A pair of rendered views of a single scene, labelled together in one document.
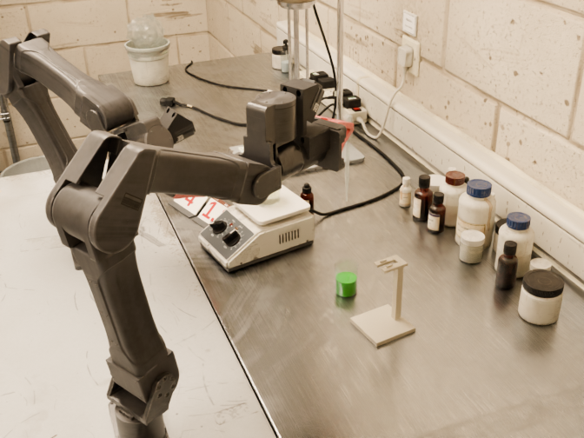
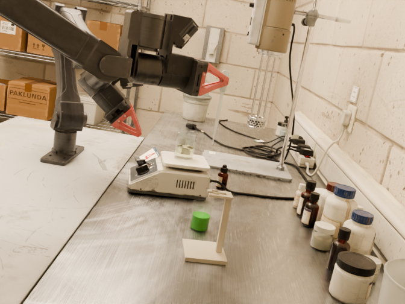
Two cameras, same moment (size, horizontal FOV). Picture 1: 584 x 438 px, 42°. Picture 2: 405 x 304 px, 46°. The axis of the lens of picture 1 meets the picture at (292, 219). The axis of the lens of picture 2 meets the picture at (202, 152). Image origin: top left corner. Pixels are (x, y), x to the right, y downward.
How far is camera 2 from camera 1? 0.60 m
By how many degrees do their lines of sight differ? 24
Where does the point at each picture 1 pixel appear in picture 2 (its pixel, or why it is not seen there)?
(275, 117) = (141, 23)
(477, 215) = (335, 212)
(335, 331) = (163, 242)
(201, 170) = (51, 20)
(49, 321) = not seen: outside the picture
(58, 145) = (64, 79)
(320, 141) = (181, 63)
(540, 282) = (352, 259)
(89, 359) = not seen: outside the picture
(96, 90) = not seen: hidden behind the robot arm
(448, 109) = (361, 155)
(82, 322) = (7, 180)
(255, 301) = (128, 210)
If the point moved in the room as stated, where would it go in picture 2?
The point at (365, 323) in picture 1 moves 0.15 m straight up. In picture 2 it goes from (190, 245) to (202, 172)
